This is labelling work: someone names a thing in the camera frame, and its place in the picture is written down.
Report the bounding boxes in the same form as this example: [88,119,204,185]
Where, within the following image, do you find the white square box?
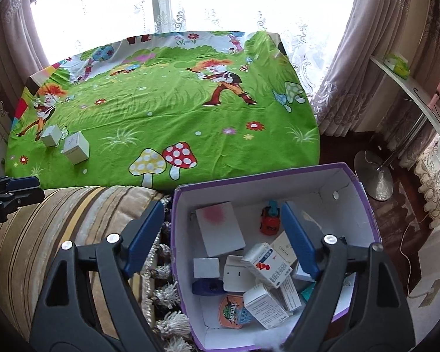
[40,125,71,148]
[61,131,90,165]

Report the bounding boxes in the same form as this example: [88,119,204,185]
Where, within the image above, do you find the white curved shelf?
[354,54,440,202]

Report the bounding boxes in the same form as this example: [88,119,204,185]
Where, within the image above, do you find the purple cardboard box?
[170,164,384,351]

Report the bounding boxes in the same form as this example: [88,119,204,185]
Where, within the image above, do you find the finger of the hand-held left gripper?
[0,189,45,211]
[0,176,40,196]

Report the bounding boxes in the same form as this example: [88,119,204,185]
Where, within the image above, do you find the orange basketball card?
[217,292,247,330]

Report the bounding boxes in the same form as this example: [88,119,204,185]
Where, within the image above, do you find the striped plush cushion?
[0,185,197,352]

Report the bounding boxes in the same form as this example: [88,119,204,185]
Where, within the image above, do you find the white floor cable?
[400,205,437,299]

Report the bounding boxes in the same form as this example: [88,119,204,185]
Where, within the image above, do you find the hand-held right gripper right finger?
[280,201,417,352]

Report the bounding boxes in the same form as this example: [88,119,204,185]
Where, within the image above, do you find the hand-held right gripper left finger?
[29,201,165,352]

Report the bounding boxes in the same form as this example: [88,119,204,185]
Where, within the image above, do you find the embroidered lace curtain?
[412,128,440,230]

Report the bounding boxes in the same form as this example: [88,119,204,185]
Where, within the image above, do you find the white rounded box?
[223,255,259,291]

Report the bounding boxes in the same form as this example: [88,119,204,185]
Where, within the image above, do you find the white box red blue print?
[241,242,292,289]

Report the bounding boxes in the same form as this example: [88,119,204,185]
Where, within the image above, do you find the printed green bedsheet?
[4,30,320,191]

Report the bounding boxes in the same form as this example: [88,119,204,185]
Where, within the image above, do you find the white box with blue print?
[279,274,302,313]

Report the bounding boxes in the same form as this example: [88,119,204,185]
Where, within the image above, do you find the red toy car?
[260,200,281,236]

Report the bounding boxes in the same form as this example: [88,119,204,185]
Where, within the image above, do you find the white fluff tuft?
[258,337,292,352]

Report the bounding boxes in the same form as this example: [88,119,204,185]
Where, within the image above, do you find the white box with grey text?
[243,284,286,330]

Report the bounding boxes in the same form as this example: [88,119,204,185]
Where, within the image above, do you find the small white box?
[193,257,221,279]

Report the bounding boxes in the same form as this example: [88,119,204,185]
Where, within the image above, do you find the plain white box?
[291,260,316,283]

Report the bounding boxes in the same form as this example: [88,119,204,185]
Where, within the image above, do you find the beige floor outlet plate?
[418,278,440,307]

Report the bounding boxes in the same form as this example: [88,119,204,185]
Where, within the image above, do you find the pink-brown curtain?
[310,0,440,147]
[0,0,54,94]

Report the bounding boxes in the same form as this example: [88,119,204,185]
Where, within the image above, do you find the white lace curtain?
[29,0,360,92]

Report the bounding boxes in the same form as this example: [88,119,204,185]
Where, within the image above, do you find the green tissue pack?
[384,53,411,80]

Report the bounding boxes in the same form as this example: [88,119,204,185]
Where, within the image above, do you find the white box with pink stain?
[195,201,246,258]

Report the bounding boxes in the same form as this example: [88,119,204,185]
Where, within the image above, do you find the dark blue plastic piece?
[191,278,225,296]

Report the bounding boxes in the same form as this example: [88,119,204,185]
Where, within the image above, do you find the teal striped box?
[300,282,318,304]

